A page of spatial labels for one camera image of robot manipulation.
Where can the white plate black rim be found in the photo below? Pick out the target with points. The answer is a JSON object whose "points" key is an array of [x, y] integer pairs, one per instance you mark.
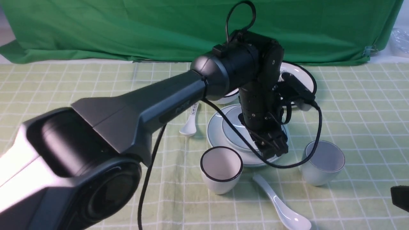
{"points": [[304, 76]]}

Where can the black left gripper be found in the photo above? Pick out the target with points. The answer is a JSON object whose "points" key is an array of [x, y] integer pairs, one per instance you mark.
{"points": [[262, 116]]}

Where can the white cup black rim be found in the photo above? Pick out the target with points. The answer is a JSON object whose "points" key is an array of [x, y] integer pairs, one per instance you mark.
{"points": [[221, 168]]}

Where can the green checkered tablecloth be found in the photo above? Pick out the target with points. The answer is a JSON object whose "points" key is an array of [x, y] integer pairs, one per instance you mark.
{"points": [[365, 113]]}

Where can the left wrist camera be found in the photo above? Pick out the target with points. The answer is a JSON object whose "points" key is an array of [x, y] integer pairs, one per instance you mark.
{"points": [[292, 90]]}

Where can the white spoon with label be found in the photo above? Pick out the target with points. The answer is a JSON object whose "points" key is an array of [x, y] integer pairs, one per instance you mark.
{"points": [[189, 129]]}

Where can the green backdrop cloth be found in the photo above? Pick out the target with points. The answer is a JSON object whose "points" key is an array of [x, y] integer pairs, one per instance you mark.
{"points": [[312, 32]]}

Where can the plain white spoon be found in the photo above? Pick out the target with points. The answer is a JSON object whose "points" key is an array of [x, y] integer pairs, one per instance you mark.
{"points": [[289, 218]]}

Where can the metal clip on backdrop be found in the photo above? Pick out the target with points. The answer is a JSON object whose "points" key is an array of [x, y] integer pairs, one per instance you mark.
{"points": [[370, 50]]}

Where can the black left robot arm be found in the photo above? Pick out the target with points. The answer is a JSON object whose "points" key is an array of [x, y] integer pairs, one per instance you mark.
{"points": [[73, 167]]}

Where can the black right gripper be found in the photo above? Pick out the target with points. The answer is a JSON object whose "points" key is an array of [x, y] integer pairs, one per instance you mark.
{"points": [[400, 197]]}

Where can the white bowl black rim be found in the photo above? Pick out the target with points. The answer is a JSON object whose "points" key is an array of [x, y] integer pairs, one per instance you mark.
{"points": [[230, 97]]}

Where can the clear plastic bag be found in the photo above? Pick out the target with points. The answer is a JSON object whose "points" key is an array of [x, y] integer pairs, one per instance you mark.
{"points": [[399, 42]]}

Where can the pale blue cup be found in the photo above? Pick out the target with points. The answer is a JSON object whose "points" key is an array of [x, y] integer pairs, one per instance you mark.
{"points": [[325, 164]]}

